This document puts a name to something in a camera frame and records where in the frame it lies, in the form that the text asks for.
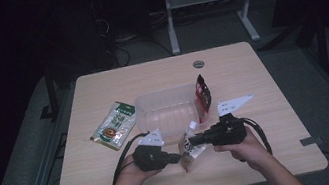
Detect dark floor cables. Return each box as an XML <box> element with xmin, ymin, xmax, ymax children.
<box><xmin>95</xmin><ymin>2</ymin><xmax>175</xmax><ymax>70</ymax></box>

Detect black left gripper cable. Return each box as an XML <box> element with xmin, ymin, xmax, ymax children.
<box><xmin>103</xmin><ymin>131</ymin><xmax>158</xmax><ymax>185</ymax></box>

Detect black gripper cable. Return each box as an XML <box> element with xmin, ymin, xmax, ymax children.
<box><xmin>241</xmin><ymin>113</ymin><xmax>275</xmax><ymax>162</ymax></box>
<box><xmin>103</xmin><ymin>131</ymin><xmax>158</xmax><ymax>185</ymax></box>

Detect clear plastic container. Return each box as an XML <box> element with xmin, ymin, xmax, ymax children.
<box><xmin>131</xmin><ymin>78</ymin><xmax>222</xmax><ymax>144</ymax></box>

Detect person's left hand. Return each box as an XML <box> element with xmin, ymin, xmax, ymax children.
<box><xmin>112</xmin><ymin>149</ymin><xmax>166</xmax><ymax>185</ymax></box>

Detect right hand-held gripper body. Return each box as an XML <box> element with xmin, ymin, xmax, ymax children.
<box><xmin>199</xmin><ymin>93</ymin><xmax>262</xmax><ymax>150</ymax></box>

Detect green and white snack packet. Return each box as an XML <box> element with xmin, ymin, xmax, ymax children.
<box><xmin>84</xmin><ymin>98</ymin><xmax>143</xmax><ymax>155</ymax></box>

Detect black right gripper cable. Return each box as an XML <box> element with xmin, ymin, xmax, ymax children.
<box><xmin>241</xmin><ymin>113</ymin><xmax>275</xmax><ymax>162</ymax></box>

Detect person's right hand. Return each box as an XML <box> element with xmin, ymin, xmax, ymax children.
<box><xmin>210</xmin><ymin>124</ymin><xmax>276</xmax><ymax>179</ymax></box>

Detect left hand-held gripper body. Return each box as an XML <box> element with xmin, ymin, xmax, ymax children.
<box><xmin>128</xmin><ymin>126</ymin><xmax>175</xmax><ymax>174</ymax></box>

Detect grey table grommet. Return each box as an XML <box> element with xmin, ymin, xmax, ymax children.
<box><xmin>192</xmin><ymin>59</ymin><xmax>206</xmax><ymax>70</ymax></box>

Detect red and black snack packet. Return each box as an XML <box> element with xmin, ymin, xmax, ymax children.
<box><xmin>190</xmin><ymin>72</ymin><xmax>217</xmax><ymax>125</ymax></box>

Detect black metal stand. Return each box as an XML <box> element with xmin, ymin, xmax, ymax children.
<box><xmin>31</xmin><ymin>63</ymin><xmax>63</xmax><ymax>123</ymax></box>
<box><xmin>307</xmin><ymin>10</ymin><xmax>329</xmax><ymax>77</ymax></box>

